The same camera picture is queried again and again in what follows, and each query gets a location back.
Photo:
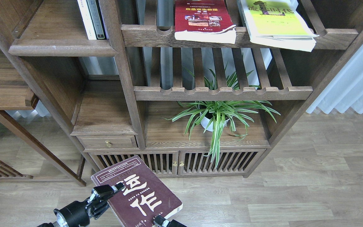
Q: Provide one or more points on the dark wooden bookshelf cabinet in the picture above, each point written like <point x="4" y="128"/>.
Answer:
<point x="121" y="89"/>

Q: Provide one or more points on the maroon book white characters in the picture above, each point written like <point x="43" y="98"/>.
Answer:
<point x="144" y="196"/>

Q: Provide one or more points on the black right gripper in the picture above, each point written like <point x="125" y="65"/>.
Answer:
<point x="163" y="222"/>

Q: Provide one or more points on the white curtain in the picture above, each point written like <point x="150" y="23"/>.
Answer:
<point x="345" y="91"/>

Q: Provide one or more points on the yellow-green book on shelf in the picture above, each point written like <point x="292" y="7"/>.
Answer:
<point x="276" y="23"/>

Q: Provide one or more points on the brass cabinet door knobs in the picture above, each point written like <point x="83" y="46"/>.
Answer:
<point x="178" y="163"/>

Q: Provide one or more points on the white plant pot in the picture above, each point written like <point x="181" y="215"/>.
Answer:
<point x="209" y="122"/>

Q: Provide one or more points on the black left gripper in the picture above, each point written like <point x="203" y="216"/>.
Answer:
<point x="78" y="214"/>

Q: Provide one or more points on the wooden side table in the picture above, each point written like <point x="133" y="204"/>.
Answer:
<point x="15" y="94"/>

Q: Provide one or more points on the dark green upright book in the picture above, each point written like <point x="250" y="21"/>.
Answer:
<point x="97" y="20"/>

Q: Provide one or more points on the white upright book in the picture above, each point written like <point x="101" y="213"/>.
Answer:
<point x="87" y="20"/>

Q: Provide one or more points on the red book on shelf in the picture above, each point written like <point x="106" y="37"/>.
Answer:
<point x="204" y="21"/>

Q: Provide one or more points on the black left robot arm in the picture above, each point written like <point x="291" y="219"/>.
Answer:
<point x="47" y="225"/>

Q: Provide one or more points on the green spider plant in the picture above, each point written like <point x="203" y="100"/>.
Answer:
<point x="234" y="110"/>

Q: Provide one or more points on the brass drawer knob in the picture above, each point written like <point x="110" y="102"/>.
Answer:
<point x="108" y="144"/>

